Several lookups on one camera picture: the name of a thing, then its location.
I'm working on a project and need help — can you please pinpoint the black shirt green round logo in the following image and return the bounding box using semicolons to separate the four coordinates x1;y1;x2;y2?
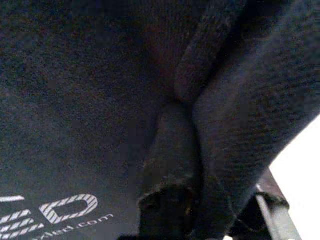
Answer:
0;0;320;240

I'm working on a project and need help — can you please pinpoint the grey metal bar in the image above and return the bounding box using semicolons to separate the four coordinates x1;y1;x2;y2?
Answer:
254;184;302;240

